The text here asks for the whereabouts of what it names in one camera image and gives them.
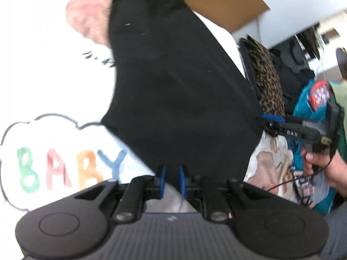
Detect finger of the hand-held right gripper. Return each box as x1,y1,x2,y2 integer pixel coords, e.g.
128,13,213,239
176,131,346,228
260,114,286,138

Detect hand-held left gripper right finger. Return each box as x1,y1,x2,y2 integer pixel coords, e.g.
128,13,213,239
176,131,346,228
178,165,274,223

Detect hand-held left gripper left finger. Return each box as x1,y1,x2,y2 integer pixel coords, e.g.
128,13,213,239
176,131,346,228
74,165,166,223

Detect black pants with patterned sides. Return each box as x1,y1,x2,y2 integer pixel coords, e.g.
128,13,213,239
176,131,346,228
101,0,265,189

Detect person's right hand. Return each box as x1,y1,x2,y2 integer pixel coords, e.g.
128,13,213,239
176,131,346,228
301,145,347,193

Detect teal printed bag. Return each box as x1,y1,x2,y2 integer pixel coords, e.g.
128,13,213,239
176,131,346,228
290,80,339,217

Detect leopard print cloth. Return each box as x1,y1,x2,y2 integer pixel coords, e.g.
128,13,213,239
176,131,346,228
239,35,286,137

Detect pale green cloth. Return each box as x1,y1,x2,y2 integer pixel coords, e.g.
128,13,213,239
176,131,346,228
329,81,347,145

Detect low brown cardboard sheet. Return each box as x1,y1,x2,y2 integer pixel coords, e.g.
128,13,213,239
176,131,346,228
165,0,272,33

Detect cream printed blanket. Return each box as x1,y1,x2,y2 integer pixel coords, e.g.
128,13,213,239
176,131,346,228
0,0,330,214

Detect thin black cable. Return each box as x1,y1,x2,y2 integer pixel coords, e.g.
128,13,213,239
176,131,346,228
263,152,335,193

